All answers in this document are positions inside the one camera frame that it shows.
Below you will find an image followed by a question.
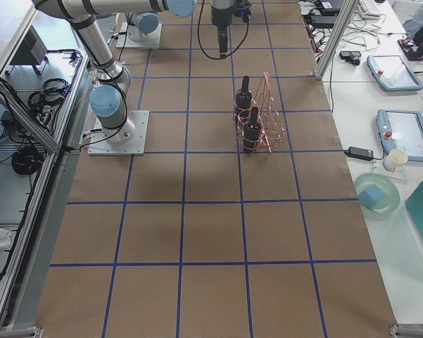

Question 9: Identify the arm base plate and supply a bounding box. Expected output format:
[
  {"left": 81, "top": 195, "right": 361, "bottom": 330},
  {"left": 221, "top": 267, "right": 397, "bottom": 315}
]
[
  {"left": 116, "top": 22, "right": 162, "bottom": 49},
  {"left": 87, "top": 111, "right": 150, "bottom": 156}
]

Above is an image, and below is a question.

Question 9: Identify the teach pendant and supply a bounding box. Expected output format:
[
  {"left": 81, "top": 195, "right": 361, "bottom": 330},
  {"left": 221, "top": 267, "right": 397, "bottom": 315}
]
[
  {"left": 367, "top": 55, "right": 423, "bottom": 92},
  {"left": 376, "top": 109, "right": 423, "bottom": 162}
]

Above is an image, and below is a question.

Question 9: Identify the teach pendant far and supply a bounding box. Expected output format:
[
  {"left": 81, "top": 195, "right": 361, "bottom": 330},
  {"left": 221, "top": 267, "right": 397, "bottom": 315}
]
[{"left": 367, "top": 55, "right": 423, "bottom": 92}]

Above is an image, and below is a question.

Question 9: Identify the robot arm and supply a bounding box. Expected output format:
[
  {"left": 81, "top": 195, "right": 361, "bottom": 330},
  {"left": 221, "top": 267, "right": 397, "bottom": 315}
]
[
  {"left": 33, "top": 1, "right": 196, "bottom": 145},
  {"left": 125, "top": 1, "right": 251, "bottom": 61}
]

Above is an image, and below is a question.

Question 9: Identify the dark wine bottle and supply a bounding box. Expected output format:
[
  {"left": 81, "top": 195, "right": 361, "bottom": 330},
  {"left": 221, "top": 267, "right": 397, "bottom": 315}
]
[
  {"left": 242, "top": 106, "right": 261, "bottom": 153},
  {"left": 234, "top": 75, "right": 253, "bottom": 120}
]

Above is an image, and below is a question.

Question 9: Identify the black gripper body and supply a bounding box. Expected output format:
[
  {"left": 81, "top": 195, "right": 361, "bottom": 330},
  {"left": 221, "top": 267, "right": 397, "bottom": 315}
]
[{"left": 210, "top": 0, "right": 232, "bottom": 28}]

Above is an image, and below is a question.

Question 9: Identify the teach pendant near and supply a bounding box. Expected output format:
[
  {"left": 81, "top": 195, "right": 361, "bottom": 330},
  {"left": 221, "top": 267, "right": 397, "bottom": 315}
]
[{"left": 376, "top": 109, "right": 423, "bottom": 162}]

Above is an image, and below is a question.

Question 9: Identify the coiled black cable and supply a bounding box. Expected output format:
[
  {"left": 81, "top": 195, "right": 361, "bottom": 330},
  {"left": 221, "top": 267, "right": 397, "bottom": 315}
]
[{"left": 11, "top": 146, "right": 43, "bottom": 176}]

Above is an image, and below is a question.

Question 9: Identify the blue foam cube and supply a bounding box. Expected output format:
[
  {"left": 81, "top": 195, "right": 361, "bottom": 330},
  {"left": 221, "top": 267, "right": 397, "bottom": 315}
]
[{"left": 358, "top": 184, "right": 386, "bottom": 207}]

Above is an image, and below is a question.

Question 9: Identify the copper wire wine basket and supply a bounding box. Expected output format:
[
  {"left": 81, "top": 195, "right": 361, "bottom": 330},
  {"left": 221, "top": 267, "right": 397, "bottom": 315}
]
[{"left": 233, "top": 72, "right": 284, "bottom": 154}]

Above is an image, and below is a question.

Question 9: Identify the grey electronics box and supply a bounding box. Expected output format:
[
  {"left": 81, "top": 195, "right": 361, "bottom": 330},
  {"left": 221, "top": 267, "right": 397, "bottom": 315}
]
[{"left": 5, "top": 25, "right": 48, "bottom": 75}]

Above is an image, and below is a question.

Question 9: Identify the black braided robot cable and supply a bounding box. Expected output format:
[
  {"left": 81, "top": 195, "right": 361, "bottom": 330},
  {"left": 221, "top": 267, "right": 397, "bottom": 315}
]
[{"left": 196, "top": 0, "right": 251, "bottom": 61}]

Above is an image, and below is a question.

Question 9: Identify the aluminium frame post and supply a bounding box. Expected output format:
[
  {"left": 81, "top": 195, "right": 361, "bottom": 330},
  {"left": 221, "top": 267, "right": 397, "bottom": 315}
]
[{"left": 315, "top": 0, "right": 358, "bottom": 80}]

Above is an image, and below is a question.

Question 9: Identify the green glass plate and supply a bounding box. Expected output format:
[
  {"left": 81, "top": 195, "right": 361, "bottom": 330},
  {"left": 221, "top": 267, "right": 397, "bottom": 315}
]
[{"left": 354, "top": 173, "right": 400, "bottom": 214}]

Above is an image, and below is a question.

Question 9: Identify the black power adapter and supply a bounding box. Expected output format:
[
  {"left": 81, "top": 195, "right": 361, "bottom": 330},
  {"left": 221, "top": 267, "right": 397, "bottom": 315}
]
[{"left": 344, "top": 146, "right": 374, "bottom": 161}]

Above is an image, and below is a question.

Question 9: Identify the white cup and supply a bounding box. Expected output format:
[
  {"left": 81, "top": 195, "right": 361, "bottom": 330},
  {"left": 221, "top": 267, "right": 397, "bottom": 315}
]
[{"left": 382, "top": 149, "right": 408, "bottom": 172}]

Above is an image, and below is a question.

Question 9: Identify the brown paper table mat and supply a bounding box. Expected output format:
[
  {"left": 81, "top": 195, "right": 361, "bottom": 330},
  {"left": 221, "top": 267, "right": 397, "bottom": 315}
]
[{"left": 36, "top": 1, "right": 395, "bottom": 337}]

